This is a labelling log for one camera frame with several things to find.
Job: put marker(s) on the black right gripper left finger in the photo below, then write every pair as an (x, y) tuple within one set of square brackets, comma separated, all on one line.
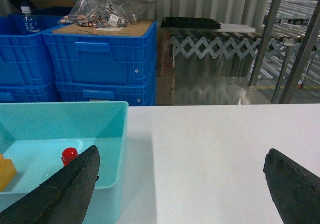
[(63, 198)]

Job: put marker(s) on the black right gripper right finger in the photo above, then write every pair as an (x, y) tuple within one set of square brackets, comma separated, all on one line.
[(294, 189)]

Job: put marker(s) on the red toy block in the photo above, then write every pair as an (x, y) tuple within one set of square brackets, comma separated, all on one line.
[(68, 155)]

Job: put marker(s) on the yellow toy block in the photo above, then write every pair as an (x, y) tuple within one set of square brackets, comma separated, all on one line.
[(7, 172)]

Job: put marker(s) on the light blue plastic tray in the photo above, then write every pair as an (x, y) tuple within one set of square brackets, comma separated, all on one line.
[(34, 136)]

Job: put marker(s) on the lower left blue crate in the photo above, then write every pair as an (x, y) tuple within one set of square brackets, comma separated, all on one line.
[(25, 94)]

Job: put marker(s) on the lower blue stacked crate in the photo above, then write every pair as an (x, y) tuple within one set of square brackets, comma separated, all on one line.
[(135, 95)]

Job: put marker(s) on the blue crate with cardboard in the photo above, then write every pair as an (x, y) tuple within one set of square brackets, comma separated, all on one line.
[(112, 56)]

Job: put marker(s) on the expandable roller conveyor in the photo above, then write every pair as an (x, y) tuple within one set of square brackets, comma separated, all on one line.
[(214, 68)]

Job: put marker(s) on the clear water bottle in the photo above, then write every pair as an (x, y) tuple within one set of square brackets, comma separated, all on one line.
[(30, 22)]

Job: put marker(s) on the white board on conveyor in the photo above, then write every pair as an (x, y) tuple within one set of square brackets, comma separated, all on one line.
[(235, 28)]

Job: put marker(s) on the plastic bag of parts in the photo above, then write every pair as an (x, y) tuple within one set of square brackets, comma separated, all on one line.
[(99, 14)]

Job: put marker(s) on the black plastic tray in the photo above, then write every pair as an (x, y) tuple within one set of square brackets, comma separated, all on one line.
[(187, 22)]

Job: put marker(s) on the steel table leg frame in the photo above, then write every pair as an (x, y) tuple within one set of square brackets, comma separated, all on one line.
[(302, 59)]

